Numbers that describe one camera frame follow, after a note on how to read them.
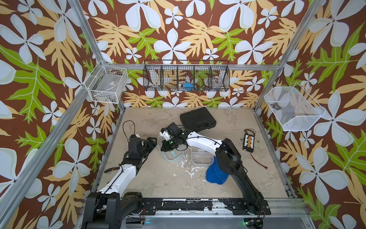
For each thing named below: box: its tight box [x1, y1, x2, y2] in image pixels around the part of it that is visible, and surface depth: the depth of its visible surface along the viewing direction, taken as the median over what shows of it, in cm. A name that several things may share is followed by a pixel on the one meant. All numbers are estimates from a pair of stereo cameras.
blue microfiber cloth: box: [205, 158, 230, 185], surface depth 85 cm
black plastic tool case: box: [180, 106, 217, 133], surface depth 111 cm
